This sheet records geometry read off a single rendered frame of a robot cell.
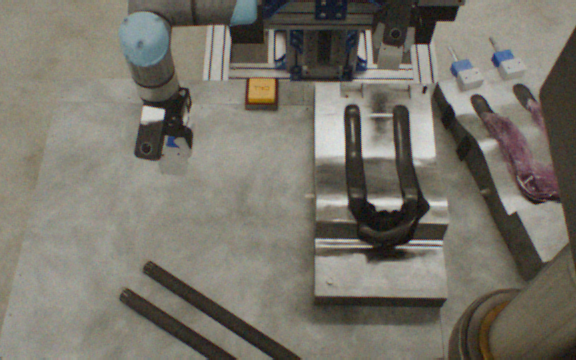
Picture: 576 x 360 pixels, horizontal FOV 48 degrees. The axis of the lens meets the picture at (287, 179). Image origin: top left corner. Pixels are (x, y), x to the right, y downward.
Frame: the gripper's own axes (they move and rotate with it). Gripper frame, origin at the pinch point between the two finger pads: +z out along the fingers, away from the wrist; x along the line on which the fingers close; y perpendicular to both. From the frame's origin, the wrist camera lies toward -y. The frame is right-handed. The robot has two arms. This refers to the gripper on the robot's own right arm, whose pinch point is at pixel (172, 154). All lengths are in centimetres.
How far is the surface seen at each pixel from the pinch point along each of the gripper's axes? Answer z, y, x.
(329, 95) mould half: 6.0, 24.8, -29.0
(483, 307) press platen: -59, -43, -49
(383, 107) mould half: 6.0, 23.8, -41.4
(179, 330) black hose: 9.2, -32.6, -8.9
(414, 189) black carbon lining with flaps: 3.0, 2.6, -49.7
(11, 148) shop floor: 95, 44, 90
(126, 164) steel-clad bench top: 15.0, 3.8, 14.3
